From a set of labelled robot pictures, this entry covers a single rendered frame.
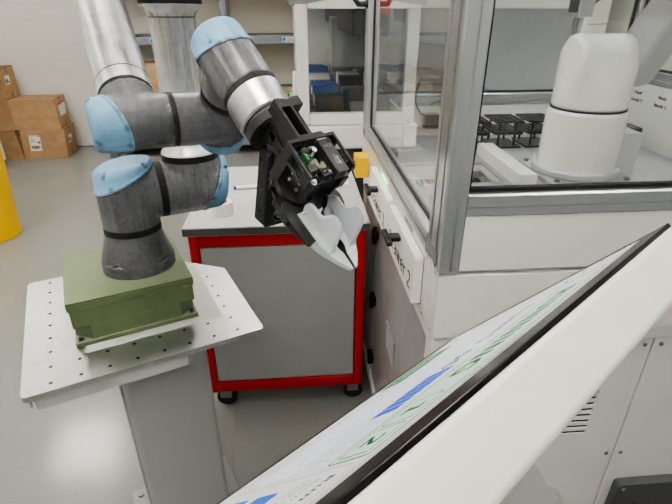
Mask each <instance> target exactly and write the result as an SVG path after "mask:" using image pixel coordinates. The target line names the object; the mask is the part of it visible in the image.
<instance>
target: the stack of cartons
mask: <svg viewBox="0 0 672 504"><path fill-rule="evenodd" d="M0 141H1V144H2V147H3V150H4V153H5V157H6V159H5V160H21V159H40V158H62V157H69V156H71V155H72V154H73V153H74V152H76V151H77V150H78V145H77V139H76V133H75V127H74V123H71V119H70V115H69V112H68V108H67V104H66V101H65V98H64V94H41V95H20V92H19V89H18V85H17V82H16V78H15V75H14V71H13V68H12V65H0Z"/></svg>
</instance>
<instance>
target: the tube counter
mask: <svg viewBox="0 0 672 504"><path fill-rule="evenodd" d="M484 343H485V342H484ZM484 343H482V344H480V345H478V346H476V347H473V348H471V349H469V350H467V351H465V352H463V353H461V354H459V355H457V356H455V357H453V358H452V359H451V360H449V361H448V362H447V363H445V364H444V365H443V366H441V367H440V368H439V369H437V370H436V371H435V372H433V373H432V374H431V375H429V376H428V377H426V378H425V379H424V380H422V381H421V382H420V383H418V384H417V385H416V386H414V387H413V388H412V389H410V390H409V391H408V392H406V393H405V394H404V395H402V396H401V397H399V398H398V399H397V400H395V401H394V402H393V403H391V404H390V405H389V406H387V407H386V408H385V409H383V410H382V411H381V412H379V413H378V414H377V415H375V416H374V417H372V418H371V419H370V420H368V421H367V422H366V423H364V424H363V425H362V426H360V427H359V428H358V429H356V430H355V431H354V432H352V433H351V434H350V435H348V436H347V437H345V438H344V439H343V440H341V441H340V442H339V443H337V444H336V445H335V446H333V447H332V448H331V449H329V450H328V451H327V452H325V453H324V454H323V455H321V456H320V457H319V458H317V459H316V460H314V461H313V462H312V463H310V464H309V465H308V466H306V467H305V468H304V469H302V470H301V471H300V472H298V473H297V474H296V475H294V476H293V477H292V478H294V477H297V476H300V475H304V474H307V473H310V472H313V471H317V470H318V469H320V468H321V467H322V466H323V465H325V464H326V463H327V462H329V461H330V460H331V459H333V458H334V457H335V456H337V455H338V454H339V453H341V452H342V451H343V450H345V449H346V448H347V447H348V446H350V445H351V444H352V443H354V442H355V441H356V440H358V439H359V438H360V437H362V436H363V435H364V434H366V433H367V432H368V431H370V430H371V429H372V428H373V427H375V426H376V425H377V424H379V423H380V422H381V421H383V420H384V419H385V418H387V417H388V416H389V415H391V414H392V413H393V412H395V411H396V410H397V409H398V408H400V407H401V406H402V405H404V404H405V403H406V402H408V401H409V400H410V399H412V398H413V397H414V396H416V395H417V394H418V393H420V392H421V391H422V390H423V389H425V388H426V387H427V386H429V385H430V384H431V383H433V382H434V381H435V380H437V379H438V378H439V377H441V376H442V375H443V374H445V373H446V372H447V371H448V370H450V369H451V368H452V367H454V366H455V365H456V364H458V363H459V362H460V361H462V360H463V359H464V358H466V357H467V356H468V355H470V354H471V353H472V352H473V351H475V350H476V349H477V348H479V347H480V346H481V345H483V344H484Z"/></svg>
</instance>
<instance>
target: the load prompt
mask: <svg viewBox="0 0 672 504"><path fill-rule="evenodd" d="M606 264H607V263H606ZM606 264H604V265H606ZM604 265H602V266H600V267H598V268H596V269H594V270H592V271H590V272H588V273H586V274H585V275H583V276H581V277H579V278H577V279H575V280H573V281H571V282H569V283H567V284H565V285H563V286H562V287H560V288H559V289H558V290H556V291H555V292H554V293H552V294H551V295H550V296H548V297H547V298H546V299H545V300H543V301H542V302H541V303H539V304H538V305H537V306H535V307H534V308H533V309H532V310H530V311H529V312H528V313H526V314H525V315H524V316H522V317H521V318H520V319H518V320H517V321H516V322H515V323H513V324H512V325H511V326H509V327H508V328H507V329H505V330H504V331H503V332H501V333H500V334H499V335H498V336H496V337H495V338H494V339H492V340H491V341H490V342H488V343H487V344H486V345H484V346H483V347H482V348H481V349H479V350H478V351H477V352H475V353H474V354H473V355H471V356H470V357H469V358H467V359H466V360H465V361H464V362H462V363H461V364H460V365H458V366H457V367H456V368H454V369H453V370H452V371H451V372H449V373H448V374H447V375H445V376H444V377H443V378H441V379H440V380H439V381H437V382H436V383H435V384H434V385H432V386H431V387H430V388H428V389H427V390H426V391H424V392H423V393H422V394H420V395H419V396H418V397H417V398H415V399H414V400H413V401H411V402H410V403H409V404H407V405H406V406H405V407H403V408H402V409H401V410H400V411H398V412H397V413H396V414H394V415H393V416H392V417H390V418H389V419H388V420H386V421H385V422H384V423H383V424H381V425H380V426H379V427H377V428H376V429H375V430H373V431H372V432H371V433H370V434H368V435H367V436H366V437H364V438H363V439H362V440H360V441H359V442H358V443H356V444H355V445H354V446H353V447H351V448H350V449H349V450H347V451H346V452H345V453H343V454H342V455H341V456H339V457H338V458H337V459H336V460H334V461H333V462H332V463H330V464H329V465H328V466H326V467H325V468H327V467H330V466H333V465H337V464H340V463H343V462H347V461H350V460H353V459H357V458H360V457H363V456H367V455H368V454H370V453H371V452H372V451H373V450H375V449H376V448H377V447H378V446H380V445H381V444H382V443H383V442H385V441H386V440H387V439H388V438H390V437H391V436H392V435H393V434H395V433H396V432H397V431H398V430H400V429H401V428H402V427H403V426H405V425H406V424H407V423H408V422H410V421H411V420H412V419H413V418H415V417H416V416H417V415H418V414H420V413H421V412H422V411H423V410H425V409H426V408H427V407H428V406H430V405H431V404H432V403H433V402H435V401H436V400H437V399H438V398H440V397H441V396H442V395H443V394H445V393H446V392H447V391H448V390H450V389H451V388H452V387H453V386H455V385H456V384H457V383H458V382H460V381H461V380H462V379H463V378H465V377H466V376H467V375H468V374H470V373H471V372H472V371H473V370H475V369H476V368H477V367H478V366H480V365H481V364H482V363H483V362H485V361H486V360H487V359H488V358H490V357H491V356H492V355H493V354H495V353H496V352H497V351H498V350H500V349H501V348H502V347H503V346H505V345H506V344H507V343H508V342H510V341H511V340H512V339H513V338H515V337H516V336H517V335H518V334H519V333H521V332H522V331H523V330H524V329H526V328H527V327H528V326H529V325H531V324H532V323H533V322H534V321H536V320H537V319H538V318H539V317H541V316H542V315H543V314H544V313H546V312H547V311H548V310H549V309H551V308H552V307H553V306H554V305H556V304H557V303H558V302H559V301H561V300H562V299H563V298H564V297H566V296H567V295H568V294H569V293H571V292H572V291H573V290H574V289H576V288H577V287H578V286H579V285H581V284H582V283H583V282H584V281H586V280H587V279H588V278H589V277H591V276H592V275H593V274H594V273H596V272H597V271H598V270H599V269H601V268H602V267H603V266H604Z"/></svg>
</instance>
